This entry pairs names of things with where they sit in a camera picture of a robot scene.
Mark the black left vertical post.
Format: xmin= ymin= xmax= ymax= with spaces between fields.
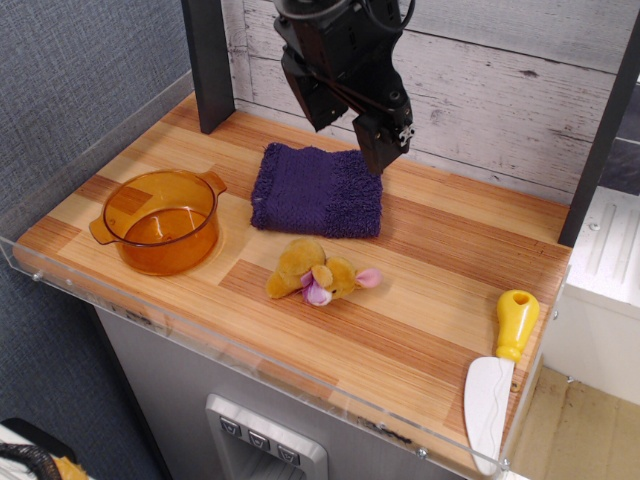
xmin=181 ymin=0 xmax=235 ymax=134

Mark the clear acrylic counter guard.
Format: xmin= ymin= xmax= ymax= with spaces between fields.
xmin=15 ymin=59 xmax=581 ymax=477

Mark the yellow plush potato toy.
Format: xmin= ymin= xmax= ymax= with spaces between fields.
xmin=265 ymin=238 xmax=383 ymax=306

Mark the yellow handled white toy knife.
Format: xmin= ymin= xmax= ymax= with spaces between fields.
xmin=463 ymin=290 xmax=540 ymax=477

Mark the black right vertical post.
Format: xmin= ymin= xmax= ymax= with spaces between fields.
xmin=558 ymin=45 xmax=639 ymax=247

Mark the grey toy fridge cabinet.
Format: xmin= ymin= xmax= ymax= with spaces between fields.
xmin=97 ymin=309 xmax=456 ymax=479

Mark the white ridged side surface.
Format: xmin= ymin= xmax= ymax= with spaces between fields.
xmin=568 ymin=187 xmax=639 ymax=307

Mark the black braided cable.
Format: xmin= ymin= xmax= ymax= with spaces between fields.
xmin=0 ymin=442 xmax=64 ymax=480

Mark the purple folded towel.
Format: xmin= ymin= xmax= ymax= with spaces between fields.
xmin=251 ymin=143 xmax=382 ymax=239

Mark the black vertical post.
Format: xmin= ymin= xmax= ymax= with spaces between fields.
xmin=558 ymin=45 xmax=639 ymax=247
xmin=181 ymin=0 xmax=235 ymax=134

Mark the silver dispenser panel with buttons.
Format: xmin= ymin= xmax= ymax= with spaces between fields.
xmin=205 ymin=394 xmax=329 ymax=480

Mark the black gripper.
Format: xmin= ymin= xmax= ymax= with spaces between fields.
xmin=274 ymin=1 xmax=415 ymax=175

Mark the yellow object bottom left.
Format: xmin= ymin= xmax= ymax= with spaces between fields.
xmin=53 ymin=457 xmax=91 ymax=480

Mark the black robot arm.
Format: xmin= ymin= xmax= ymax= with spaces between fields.
xmin=274 ymin=1 xmax=415 ymax=175

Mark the orange transparent plastic pot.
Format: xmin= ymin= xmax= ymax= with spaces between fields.
xmin=89 ymin=170 xmax=226 ymax=276

